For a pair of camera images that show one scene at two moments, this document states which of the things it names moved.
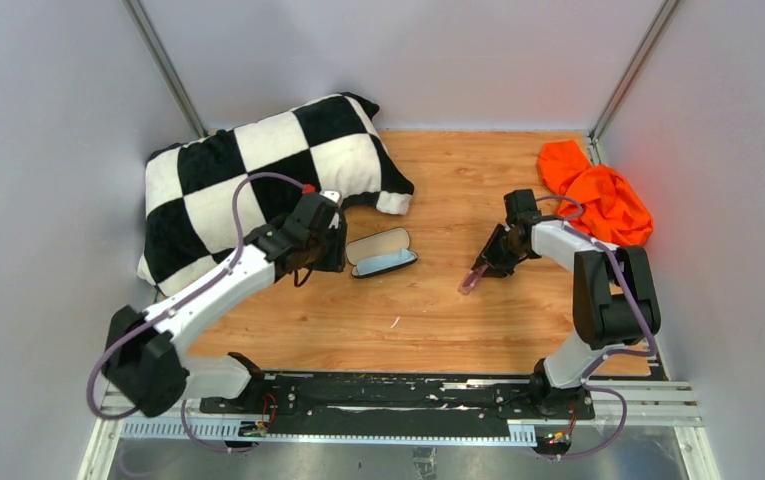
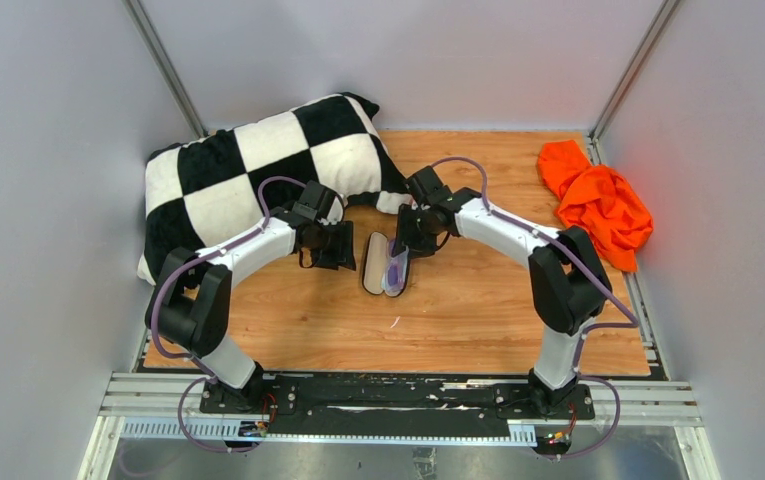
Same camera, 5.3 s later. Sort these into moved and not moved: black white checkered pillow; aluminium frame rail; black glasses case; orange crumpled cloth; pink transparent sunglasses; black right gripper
Moved: black right gripper; black glasses case; pink transparent sunglasses
Not moved: black white checkered pillow; aluminium frame rail; orange crumpled cloth
